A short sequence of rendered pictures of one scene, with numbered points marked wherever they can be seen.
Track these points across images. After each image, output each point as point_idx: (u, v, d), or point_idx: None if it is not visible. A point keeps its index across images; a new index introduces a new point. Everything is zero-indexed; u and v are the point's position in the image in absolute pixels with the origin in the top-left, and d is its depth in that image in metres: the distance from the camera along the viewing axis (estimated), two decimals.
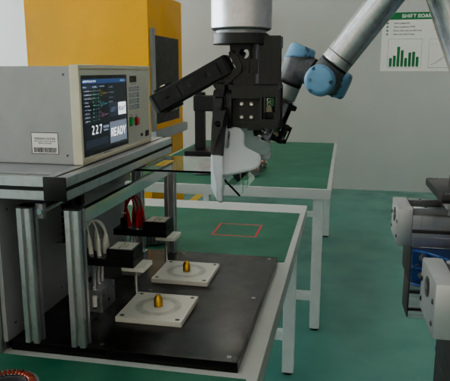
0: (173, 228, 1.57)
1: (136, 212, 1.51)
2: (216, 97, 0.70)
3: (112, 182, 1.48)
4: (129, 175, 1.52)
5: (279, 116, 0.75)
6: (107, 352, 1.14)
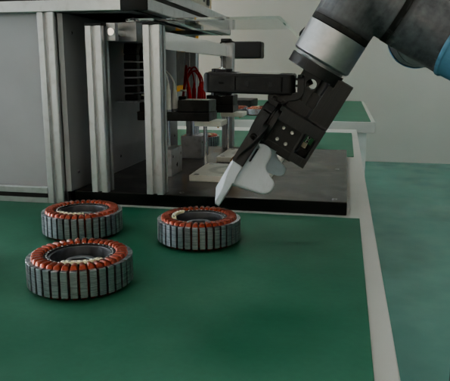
0: (237, 107, 1.40)
1: (199, 85, 1.35)
2: (265, 110, 0.69)
3: (122, 40, 1.01)
4: None
5: (309, 153, 0.74)
6: (189, 199, 0.98)
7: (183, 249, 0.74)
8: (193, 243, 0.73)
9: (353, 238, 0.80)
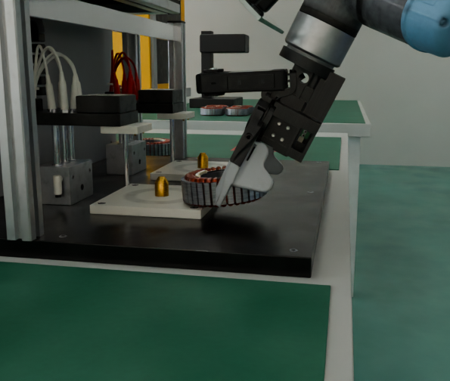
0: (183, 106, 1.06)
1: (128, 76, 1.01)
2: (259, 109, 0.69)
3: None
4: None
5: (306, 147, 0.74)
6: (70, 247, 0.63)
7: (211, 206, 0.72)
8: None
9: (312, 336, 0.45)
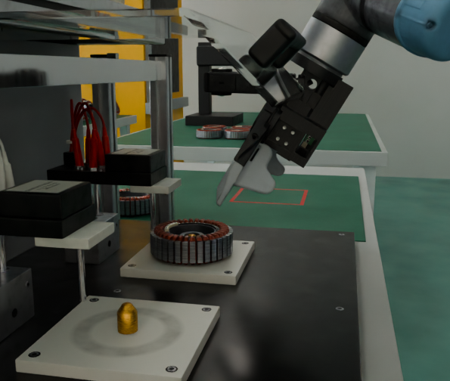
0: (166, 171, 0.81)
1: (91, 136, 0.75)
2: (265, 110, 0.69)
3: None
4: None
5: (309, 153, 0.75)
6: None
7: (174, 263, 0.74)
8: (184, 257, 0.73)
9: None
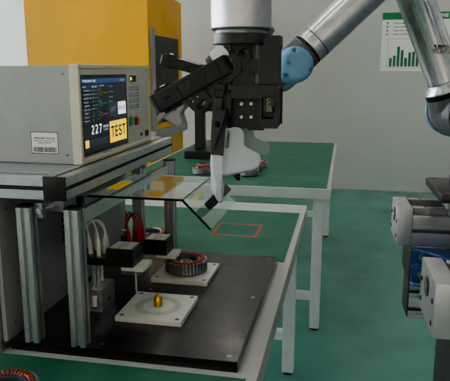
0: (173, 245, 1.57)
1: (137, 230, 1.52)
2: (216, 97, 0.70)
3: (51, 210, 1.17)
4: (75, 201, 1.22)
5: (279, 116, 0.75)
6: (107, 351, 1.14)
7: (177, 275, 1.50)
8: (182, 272, 1.49)
9: None
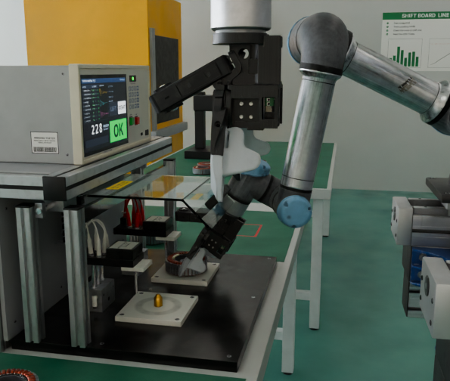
0: (173, 227, 1.56)
1: (136, 212, 1.51)
2: (216, 97, 0.70)
3: (51, 210, 1.17)
4: (75, 201, 1.22)
5: (279, 116, 0.75)
6: (107, 351, 1.14)
7: (177, 275, 1.50)
8: None
9: None
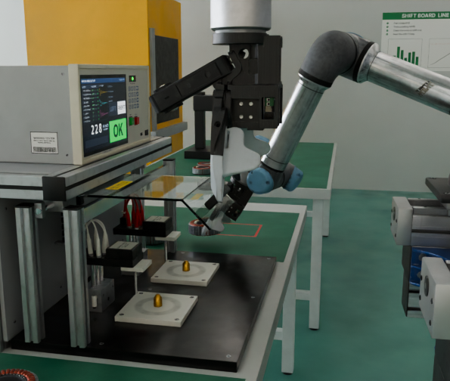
0: (172, 227, 1.56)
1: (135, 212, 1.51)
2: (215, 97, 0.70)
3: (51, 210, 1.17)
4: (75, 201, 1.22)
5: (279, 116, 0.75)
6: (107, 351, 1.14)
7: (200, 236, 1.83)
8: (204, 233, 1.82)
9: None
